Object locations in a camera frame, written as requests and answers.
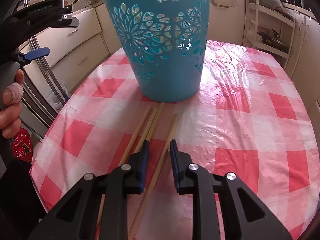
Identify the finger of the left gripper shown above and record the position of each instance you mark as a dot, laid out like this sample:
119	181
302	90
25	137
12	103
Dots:
36	54
66	21

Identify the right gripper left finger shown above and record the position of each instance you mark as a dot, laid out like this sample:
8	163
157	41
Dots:
94	201

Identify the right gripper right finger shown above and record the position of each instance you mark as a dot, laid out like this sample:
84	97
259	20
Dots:
244	215

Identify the wooden chopstick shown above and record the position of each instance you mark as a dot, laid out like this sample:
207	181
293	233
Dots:
142	208
146	130
122	161
155	122

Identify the person's left hand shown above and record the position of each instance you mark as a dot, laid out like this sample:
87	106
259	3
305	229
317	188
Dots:
10	115

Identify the black frying pan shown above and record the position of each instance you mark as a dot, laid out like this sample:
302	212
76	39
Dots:
70	5

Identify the teal perforated plastic basket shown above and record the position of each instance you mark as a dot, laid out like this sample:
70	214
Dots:
165	42

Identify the red white checkered tablecloth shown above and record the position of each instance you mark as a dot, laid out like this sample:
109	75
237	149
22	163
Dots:
246	118

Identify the white rolling shelf cart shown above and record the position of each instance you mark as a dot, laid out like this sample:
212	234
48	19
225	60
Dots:
271	31

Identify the blue handled mop pole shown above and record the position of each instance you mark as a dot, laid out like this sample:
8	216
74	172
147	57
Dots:
46	70

